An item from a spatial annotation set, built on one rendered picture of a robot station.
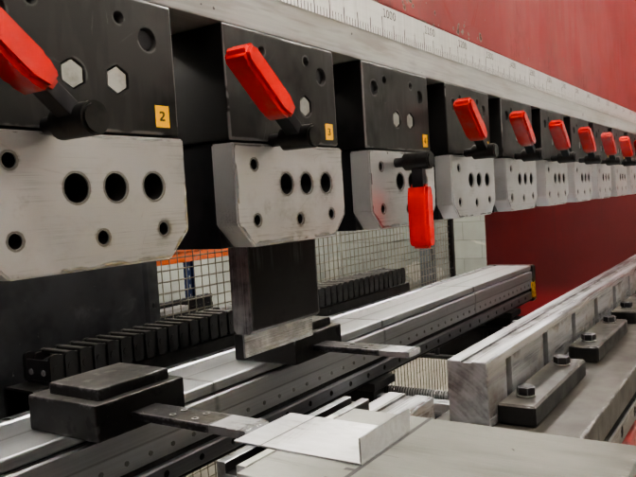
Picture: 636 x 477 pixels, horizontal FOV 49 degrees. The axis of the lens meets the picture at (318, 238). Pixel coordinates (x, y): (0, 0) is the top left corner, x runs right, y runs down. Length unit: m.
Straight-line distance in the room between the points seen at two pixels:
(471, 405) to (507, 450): 0.44
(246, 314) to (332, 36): 0.26
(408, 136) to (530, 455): 0.35
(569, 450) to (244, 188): 0.32
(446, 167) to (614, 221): 1.86
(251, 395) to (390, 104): 0.45
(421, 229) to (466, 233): 7.67
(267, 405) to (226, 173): 0.54
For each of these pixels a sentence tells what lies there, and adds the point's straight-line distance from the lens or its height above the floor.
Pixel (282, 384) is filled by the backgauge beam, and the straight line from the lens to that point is 1.02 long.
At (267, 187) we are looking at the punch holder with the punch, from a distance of 0.54.
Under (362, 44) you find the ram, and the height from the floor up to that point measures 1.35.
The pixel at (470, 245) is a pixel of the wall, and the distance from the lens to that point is 8.36.
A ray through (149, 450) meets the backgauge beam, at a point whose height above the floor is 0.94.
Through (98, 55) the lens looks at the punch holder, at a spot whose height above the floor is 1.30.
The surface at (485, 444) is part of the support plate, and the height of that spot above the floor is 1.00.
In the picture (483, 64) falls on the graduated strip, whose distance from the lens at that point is 1.00.
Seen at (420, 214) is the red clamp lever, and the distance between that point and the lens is 0.70.
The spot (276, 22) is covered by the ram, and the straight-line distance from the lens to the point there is 0.58.
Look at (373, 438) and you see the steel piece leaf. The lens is 0.58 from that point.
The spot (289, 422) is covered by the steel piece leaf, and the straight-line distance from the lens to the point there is 0.67.
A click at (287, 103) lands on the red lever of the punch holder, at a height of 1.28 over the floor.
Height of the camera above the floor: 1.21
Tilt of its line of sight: 3 degrees down
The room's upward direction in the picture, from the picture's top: 4 degrees counter-clockwise
